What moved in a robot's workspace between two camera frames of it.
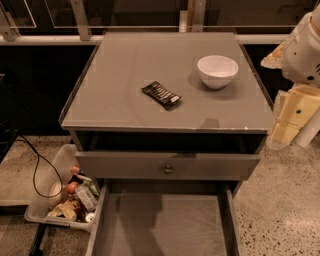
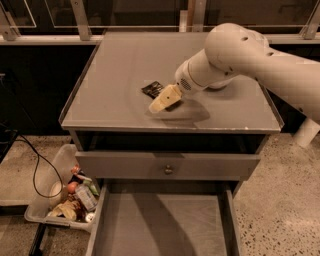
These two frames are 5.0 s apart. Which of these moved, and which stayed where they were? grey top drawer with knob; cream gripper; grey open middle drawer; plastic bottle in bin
Moved: cream gripper
Stayed: plastic bottle in bin; grey open middle drawer; grey top drawer with knob
